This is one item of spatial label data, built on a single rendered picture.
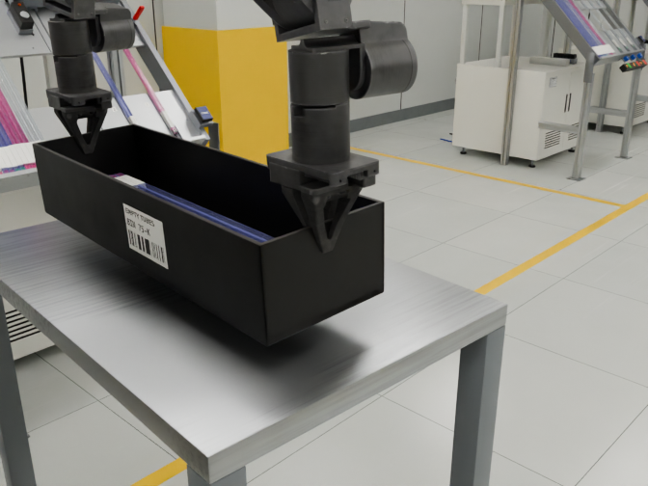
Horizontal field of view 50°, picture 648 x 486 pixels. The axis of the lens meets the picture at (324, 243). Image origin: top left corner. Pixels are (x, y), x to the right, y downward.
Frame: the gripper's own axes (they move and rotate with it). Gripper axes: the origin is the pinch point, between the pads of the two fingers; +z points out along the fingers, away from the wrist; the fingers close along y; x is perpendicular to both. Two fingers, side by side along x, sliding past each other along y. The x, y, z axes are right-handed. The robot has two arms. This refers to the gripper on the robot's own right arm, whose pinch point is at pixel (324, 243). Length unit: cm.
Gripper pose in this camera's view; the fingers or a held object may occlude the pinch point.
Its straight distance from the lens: 72.7
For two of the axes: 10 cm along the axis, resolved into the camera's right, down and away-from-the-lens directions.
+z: 0.3, 9.3, 3.7
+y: -6.7, -2.6, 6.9
